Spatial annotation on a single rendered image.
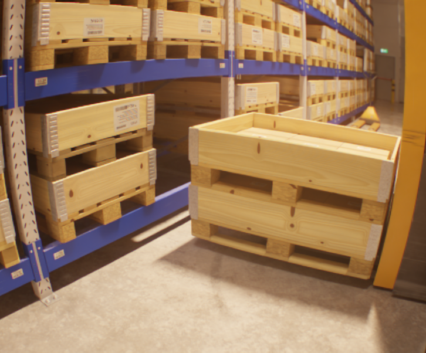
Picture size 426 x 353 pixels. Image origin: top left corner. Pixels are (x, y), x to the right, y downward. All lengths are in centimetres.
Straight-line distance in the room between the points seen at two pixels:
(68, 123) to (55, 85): 22
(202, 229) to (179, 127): 142
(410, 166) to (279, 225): 84
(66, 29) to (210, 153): 111
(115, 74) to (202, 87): 143
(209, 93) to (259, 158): 140
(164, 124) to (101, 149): 169
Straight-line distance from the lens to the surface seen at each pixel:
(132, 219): 234
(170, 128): 363
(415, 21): 186
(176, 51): 262
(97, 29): 196
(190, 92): 344
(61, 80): 184
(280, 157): 198
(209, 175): 222
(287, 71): 419
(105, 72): 202
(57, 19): 181
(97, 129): 201
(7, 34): 170
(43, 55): 175
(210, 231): 236
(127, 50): 223
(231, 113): 311
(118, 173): 216
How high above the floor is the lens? 118
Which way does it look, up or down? 17 degrees down
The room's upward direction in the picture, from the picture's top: straight up
